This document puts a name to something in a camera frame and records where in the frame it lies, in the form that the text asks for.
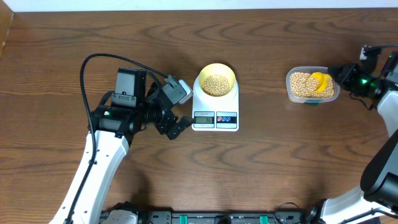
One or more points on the pile of soybeans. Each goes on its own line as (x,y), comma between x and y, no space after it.
(297,83)

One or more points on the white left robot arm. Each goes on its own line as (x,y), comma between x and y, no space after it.
(121,114)

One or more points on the clear plastic container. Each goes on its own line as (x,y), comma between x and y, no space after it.
(309,69)

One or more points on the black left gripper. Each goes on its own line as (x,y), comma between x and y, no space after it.
(163,125)

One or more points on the white digital kitchen scale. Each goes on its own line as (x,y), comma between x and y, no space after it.
(215,113)

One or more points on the yellow plastic scoop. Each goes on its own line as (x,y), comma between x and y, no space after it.
(317,82)

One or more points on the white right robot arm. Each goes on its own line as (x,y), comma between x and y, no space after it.
(376,195)

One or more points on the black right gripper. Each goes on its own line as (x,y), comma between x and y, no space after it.
(344,79)

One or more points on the yellow plastic bowl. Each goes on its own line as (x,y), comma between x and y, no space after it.
(217,79)

